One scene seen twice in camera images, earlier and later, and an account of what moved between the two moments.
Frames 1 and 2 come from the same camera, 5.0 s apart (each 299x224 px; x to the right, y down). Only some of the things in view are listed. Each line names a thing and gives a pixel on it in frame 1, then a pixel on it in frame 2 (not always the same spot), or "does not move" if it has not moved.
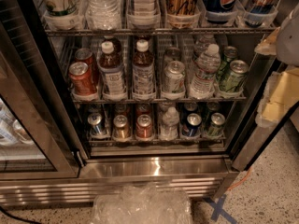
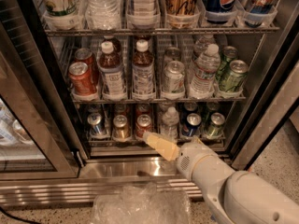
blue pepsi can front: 192,126 does not move
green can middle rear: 230,52 does not move
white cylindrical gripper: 289,37 to 191,157
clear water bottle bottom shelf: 168,131 does not move
